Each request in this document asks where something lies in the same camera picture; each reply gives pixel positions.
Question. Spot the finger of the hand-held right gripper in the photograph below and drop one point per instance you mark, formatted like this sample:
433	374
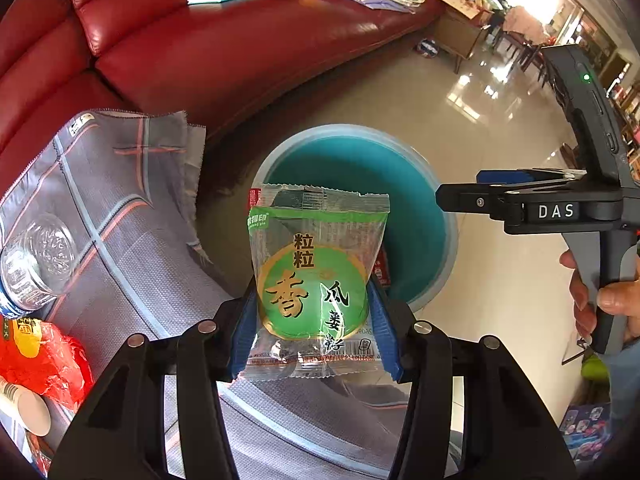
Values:
470	200
525	176

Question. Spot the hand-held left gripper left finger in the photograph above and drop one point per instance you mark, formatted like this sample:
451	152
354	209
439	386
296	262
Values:
242	330

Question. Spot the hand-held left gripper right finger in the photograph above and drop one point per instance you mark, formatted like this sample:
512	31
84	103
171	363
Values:
385	330

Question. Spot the teal trash bin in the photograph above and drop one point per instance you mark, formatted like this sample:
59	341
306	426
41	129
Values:
400	200

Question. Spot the green snack packet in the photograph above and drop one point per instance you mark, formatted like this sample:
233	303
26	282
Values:
315	280

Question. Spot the clear plastic bottle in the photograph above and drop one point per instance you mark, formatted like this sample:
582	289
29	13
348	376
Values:
40	260

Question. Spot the pink paper cup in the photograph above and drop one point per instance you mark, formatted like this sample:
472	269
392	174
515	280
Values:
30	410

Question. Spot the person's right hand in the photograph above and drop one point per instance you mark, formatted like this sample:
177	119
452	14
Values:
625	305

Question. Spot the grey plaid tablecloth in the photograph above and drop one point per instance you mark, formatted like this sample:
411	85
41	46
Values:
125	260

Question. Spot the dining table with pink cloth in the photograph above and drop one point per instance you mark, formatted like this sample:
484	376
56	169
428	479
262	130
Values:
525	25

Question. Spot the wooden side table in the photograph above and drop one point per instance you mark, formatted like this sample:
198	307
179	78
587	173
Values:
460	35

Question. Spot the small ball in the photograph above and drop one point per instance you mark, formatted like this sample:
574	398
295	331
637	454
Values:
427	47

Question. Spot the red plastic bag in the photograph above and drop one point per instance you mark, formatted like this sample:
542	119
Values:
50	365

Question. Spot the green plastic toy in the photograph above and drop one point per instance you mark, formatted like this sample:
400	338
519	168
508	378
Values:
595	367

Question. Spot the colourful printed box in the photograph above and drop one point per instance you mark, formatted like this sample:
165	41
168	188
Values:
585	430

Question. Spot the red leather sofa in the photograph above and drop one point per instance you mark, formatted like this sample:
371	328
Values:
200	60

